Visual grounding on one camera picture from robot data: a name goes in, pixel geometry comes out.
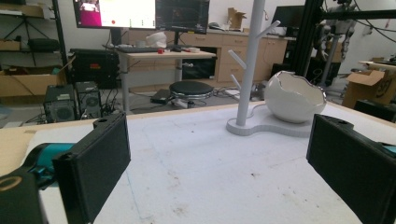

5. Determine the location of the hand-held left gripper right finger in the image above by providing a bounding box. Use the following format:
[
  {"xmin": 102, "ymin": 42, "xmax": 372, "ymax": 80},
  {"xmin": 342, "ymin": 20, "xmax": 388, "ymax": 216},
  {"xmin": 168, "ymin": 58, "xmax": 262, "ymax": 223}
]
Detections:
[{"xmin": 306, "ymin": 114, "xmax": 396, "ymax": 224}]

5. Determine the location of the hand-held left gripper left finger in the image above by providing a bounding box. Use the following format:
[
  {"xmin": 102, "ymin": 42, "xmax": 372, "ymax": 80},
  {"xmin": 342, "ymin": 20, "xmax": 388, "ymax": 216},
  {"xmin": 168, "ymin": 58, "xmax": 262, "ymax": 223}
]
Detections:
[{"xmin": 51, "ymin": 112, "xmax": 132, "ymax": 224}]

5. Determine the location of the black computer tower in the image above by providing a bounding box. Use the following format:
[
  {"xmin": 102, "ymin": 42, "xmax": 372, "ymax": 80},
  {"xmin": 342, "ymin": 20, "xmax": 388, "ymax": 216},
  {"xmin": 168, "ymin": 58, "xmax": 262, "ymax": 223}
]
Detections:
[
  {"xmin": 74, "ymin": 80, "xmax": 103, "ymax": 119},
  {"xmin": 43, "ymin": 84, "xmax": 78, "ymax": 124}
]

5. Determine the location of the open cardboard box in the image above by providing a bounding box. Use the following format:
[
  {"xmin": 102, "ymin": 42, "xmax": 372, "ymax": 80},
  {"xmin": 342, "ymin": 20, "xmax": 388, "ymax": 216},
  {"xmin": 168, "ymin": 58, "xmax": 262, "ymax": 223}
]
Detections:
[{"xmin": 342, "ymin": 69, "xmax": 396, "ymax": 109}]

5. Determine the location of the white eggshell-shaped bowl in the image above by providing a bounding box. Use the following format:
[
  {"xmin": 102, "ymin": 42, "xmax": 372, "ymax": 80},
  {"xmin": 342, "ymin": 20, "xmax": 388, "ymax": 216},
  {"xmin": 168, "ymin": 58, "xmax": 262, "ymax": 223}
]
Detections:
[{"xmin": 263, "ymin": 70, "xmax": 327, "ymax": 124}]

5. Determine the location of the flat black box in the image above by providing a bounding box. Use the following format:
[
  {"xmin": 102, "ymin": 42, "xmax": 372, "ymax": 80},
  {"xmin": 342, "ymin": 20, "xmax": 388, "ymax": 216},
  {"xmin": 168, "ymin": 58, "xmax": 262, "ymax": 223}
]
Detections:
[{"xmin": 149, "ymin": 89, "xmax": 174, "ymax": 105}]

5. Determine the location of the black equipment case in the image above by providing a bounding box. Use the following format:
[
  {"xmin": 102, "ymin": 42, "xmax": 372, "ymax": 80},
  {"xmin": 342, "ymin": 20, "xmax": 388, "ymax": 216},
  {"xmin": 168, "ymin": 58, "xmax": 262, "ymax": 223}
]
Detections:
[{"xmin": 68, "ymin": 48, "xmax": 121, "ymax": 91}]

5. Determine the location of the large flat cardboard box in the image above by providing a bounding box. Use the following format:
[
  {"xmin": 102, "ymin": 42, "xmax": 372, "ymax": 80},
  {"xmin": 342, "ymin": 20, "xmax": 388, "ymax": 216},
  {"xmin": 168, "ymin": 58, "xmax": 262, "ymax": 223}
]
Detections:
[{"xmin": 0, "ymin": 65, "xmax": 68, "ymax": 98}]

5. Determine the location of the white table mat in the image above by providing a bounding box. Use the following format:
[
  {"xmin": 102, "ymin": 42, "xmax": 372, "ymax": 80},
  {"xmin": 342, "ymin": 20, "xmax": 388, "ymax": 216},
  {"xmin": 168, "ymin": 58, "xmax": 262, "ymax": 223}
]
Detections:
[{"xmin": 21, "ymin": 101, "xmax": 396, "ymax": 224}]

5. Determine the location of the white power strip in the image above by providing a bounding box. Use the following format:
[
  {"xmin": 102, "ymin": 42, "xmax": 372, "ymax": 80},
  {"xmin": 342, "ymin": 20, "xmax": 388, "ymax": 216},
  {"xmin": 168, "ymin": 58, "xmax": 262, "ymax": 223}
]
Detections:
[{"xmin": 172, "ymin": 98, "xmax": 196, "ymax": 109}]

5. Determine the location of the black round stool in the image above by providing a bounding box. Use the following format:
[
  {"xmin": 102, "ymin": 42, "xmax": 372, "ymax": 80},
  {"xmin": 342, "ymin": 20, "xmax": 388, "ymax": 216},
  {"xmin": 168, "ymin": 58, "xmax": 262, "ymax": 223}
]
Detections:
[{"xmin": 168, "ymin": 80, "xmax": 215, "ymax": 101}]

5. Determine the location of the black keyboard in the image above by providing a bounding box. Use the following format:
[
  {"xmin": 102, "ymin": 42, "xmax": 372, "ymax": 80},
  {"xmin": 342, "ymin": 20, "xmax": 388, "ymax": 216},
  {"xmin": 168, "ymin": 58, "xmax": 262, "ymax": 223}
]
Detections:
[{"xmin": 116, "ymin": 46, "xmax": 162, "ymax": 54}]

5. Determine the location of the black bag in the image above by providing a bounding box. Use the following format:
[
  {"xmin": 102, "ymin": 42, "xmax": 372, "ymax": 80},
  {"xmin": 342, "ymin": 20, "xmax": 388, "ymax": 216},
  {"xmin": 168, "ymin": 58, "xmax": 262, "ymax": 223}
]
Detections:
[{"xmin": 27, "ymin": 37, "xmax": 61, "ymax": 52}]

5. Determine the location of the grey robot on stand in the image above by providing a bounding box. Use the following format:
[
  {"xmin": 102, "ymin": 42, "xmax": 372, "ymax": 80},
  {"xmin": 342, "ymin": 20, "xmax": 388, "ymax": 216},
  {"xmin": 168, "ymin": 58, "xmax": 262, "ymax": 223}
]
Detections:
[{"xmin": 317, "ymin": 0, "xmax": 359, "ymax": 89}]

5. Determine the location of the white tree-shaped stand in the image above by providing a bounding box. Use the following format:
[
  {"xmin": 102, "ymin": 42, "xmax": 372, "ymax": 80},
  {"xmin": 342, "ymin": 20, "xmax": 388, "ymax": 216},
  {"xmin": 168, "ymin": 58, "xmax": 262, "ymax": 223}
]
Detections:
[{"xmin": 226, "ymin": 0, "xmax": 316, "ymax": 138}]

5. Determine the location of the wooden standing desk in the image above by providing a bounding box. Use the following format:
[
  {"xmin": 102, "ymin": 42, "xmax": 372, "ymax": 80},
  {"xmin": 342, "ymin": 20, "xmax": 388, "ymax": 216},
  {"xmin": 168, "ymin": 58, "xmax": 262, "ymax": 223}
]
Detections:
[{"xmin": 116, "ymin": 49, "xmax": 217, "ymax": 114}]

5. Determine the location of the black metal shelf rack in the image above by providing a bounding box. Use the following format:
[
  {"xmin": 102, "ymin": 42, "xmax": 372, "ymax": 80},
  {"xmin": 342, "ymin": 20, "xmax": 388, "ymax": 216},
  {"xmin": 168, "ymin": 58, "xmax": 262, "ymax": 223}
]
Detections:
[{"xmin": 0, "ymin": 0, "xmax": 69, "ymax": 68}]

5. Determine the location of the white rounded object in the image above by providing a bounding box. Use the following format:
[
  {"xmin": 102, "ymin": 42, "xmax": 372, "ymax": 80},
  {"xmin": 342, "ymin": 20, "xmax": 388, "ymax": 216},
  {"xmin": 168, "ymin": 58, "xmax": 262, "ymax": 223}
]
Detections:
[{"xmin": 145, "ymin": 31, "xmax": 168, "ymax": 49}]

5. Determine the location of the monitor with bright screen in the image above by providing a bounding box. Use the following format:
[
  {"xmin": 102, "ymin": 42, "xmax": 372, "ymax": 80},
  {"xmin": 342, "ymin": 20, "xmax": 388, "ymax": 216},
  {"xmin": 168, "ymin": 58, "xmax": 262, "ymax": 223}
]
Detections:
[{"xmin": 73, "ymin": 0, "xmax": 157, "ymax": 30}]

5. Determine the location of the small black monitor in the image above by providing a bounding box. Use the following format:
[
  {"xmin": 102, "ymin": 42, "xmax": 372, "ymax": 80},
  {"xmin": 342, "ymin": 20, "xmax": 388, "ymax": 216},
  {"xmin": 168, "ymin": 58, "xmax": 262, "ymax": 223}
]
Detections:
[{"xmin": 271, "ymin": 5, "xmax": 305, "ymax": 29}]

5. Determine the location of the wooden drawer cabinet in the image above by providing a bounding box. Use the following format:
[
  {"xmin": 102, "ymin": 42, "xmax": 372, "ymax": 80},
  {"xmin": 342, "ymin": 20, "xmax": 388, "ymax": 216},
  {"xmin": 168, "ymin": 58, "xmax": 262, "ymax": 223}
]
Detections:
[{"xmin": 127, "ymin": 28, "xmax": 290, "ymax": 84}]

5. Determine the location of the monitor with dark screen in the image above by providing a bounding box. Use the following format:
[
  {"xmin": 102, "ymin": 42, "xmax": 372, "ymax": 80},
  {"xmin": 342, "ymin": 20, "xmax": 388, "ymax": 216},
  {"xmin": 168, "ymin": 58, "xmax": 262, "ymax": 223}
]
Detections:
[{"xmin": 155, "ymin": 0, "xmax": 211, "ymax": 35}]

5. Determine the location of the small torn cardboard box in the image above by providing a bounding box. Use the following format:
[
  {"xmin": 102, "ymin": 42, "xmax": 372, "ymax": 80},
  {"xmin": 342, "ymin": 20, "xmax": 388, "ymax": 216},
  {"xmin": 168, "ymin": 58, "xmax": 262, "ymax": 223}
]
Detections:
[{"xmin": 226, "ymin": 7, "xmax": 248, "ymax": 31}]

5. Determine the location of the black metal frame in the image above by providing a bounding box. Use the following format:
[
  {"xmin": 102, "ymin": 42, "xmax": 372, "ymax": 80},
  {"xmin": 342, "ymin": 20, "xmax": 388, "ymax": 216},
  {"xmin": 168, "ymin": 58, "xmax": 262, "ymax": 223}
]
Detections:
[{"xmin": 293, "ymin": 0, "xmax": 396, "ymax": 77}]

